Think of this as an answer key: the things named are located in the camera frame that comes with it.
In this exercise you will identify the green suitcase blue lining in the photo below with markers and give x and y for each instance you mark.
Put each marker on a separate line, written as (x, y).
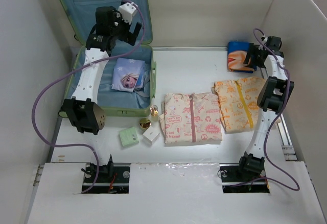
(81, 14)

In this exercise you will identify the orange cartoon zip hoodie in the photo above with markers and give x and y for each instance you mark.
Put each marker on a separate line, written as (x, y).
(237, 100)

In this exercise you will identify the small clear perfume bottle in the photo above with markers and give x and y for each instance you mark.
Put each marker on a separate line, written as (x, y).
(154, 110)

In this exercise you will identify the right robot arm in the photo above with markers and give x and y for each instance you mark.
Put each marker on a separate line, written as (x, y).
(249, 165)

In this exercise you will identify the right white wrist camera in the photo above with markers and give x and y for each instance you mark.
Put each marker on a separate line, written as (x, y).
(264, 41)

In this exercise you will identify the blue princess cloth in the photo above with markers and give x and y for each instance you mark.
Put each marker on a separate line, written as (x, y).
(128, 75)

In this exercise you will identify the blue orange cloth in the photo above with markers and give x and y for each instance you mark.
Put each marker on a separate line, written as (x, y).
(236, 53)

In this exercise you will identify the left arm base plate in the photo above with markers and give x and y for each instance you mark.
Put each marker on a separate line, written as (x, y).
(118, 183)

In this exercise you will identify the light green box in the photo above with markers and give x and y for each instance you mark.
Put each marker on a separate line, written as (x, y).
(128, 137)

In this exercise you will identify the round gold lid jar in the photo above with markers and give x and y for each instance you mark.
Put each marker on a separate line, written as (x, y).
(144, 123)

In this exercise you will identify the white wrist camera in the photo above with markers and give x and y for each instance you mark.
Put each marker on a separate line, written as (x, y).
(264, 41)
(127, 11)

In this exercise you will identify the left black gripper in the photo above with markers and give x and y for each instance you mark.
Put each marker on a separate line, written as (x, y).
(128, 37)

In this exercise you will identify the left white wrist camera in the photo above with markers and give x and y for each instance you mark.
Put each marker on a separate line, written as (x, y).
(127, 11)

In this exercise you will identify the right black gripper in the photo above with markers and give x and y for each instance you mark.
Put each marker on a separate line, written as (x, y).
(254, 50)

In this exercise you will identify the pink cartoon zip hoodie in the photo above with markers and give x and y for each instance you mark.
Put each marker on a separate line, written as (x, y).
(190, 118)

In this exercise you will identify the small white box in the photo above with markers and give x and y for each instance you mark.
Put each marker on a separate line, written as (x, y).
(151, 134)

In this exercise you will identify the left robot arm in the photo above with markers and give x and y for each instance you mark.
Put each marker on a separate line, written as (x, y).
(110, 37)

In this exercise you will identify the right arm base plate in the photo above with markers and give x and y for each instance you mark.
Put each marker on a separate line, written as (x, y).
(235, 182)

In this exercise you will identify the aluminium rail right side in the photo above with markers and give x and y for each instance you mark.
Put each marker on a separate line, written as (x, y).
(271, 101)

